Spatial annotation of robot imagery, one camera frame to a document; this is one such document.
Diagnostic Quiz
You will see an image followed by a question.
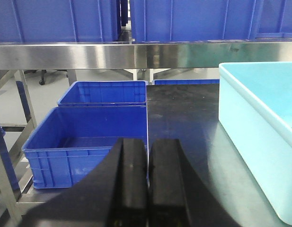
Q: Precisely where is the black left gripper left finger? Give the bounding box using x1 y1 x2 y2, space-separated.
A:
22 138 147 227

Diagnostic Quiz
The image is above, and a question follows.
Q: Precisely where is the stainless steel shelf rack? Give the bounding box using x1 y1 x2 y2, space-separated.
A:
0 38 292 227

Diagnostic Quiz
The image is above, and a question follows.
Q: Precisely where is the blue crate upper left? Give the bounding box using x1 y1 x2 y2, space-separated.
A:
0 0 121 43

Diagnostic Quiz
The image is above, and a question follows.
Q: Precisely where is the blue crate lower far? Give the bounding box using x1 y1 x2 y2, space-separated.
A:
57 80 148 106

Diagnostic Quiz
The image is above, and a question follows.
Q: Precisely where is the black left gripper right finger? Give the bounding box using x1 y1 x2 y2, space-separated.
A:
149 139 239 227

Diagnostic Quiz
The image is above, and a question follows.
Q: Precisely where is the blue crate upper right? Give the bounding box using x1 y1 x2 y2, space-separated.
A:
255 0 292 38

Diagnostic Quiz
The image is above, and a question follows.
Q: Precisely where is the blue crate behind table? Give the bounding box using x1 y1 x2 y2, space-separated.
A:
152 79 220 85

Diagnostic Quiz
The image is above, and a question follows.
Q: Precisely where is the light blue plastic tray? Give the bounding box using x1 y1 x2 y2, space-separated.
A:
218 62 292 225

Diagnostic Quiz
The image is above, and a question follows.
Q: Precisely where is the black office chair base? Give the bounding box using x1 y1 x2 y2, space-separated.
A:
24 70 68 86

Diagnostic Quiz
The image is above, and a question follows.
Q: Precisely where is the blue crate lower near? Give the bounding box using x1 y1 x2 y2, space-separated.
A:
22 106 148 189

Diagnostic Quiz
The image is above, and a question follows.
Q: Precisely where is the blue crate upper middle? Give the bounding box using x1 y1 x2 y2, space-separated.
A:
130 0 263 42

